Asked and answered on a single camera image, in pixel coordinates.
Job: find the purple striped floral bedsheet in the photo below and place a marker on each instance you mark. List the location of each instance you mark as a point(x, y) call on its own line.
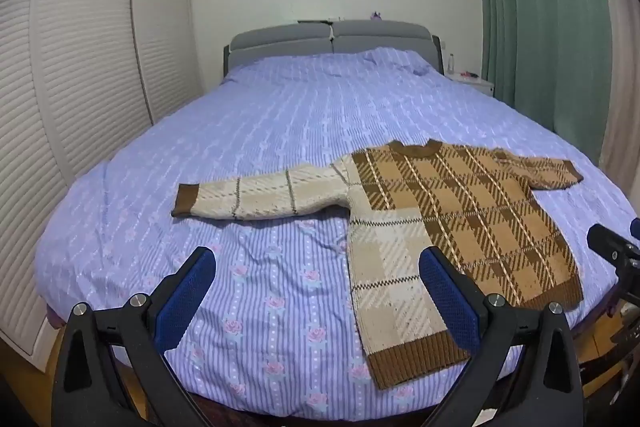
point(300, 117)

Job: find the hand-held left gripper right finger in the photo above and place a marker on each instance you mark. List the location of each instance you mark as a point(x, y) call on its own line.
point(450, 304)

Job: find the small clear bottle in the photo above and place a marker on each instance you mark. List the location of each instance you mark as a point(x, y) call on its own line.
point(452, 64)

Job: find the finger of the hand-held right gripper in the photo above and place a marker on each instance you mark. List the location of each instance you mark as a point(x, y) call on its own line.
point(607, 244)

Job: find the brown and cream plaid sweater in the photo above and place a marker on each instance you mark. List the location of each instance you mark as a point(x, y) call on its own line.
point(450, 217)

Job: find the grey upholstered headboard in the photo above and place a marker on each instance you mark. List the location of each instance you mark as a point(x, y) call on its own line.
point(300, 42)

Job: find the white nightstand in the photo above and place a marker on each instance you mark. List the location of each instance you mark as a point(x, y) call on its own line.
point(472, 83)

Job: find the green curtain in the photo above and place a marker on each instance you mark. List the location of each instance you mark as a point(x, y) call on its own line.
point(540, 7)

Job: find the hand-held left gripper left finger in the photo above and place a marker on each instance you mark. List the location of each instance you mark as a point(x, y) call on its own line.
point(184, 304)

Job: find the small purple toy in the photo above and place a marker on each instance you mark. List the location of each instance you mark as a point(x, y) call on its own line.
point(377, 16)

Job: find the white louvered wardrobe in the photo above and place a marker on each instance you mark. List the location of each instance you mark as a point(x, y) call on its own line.
point(75, 107)

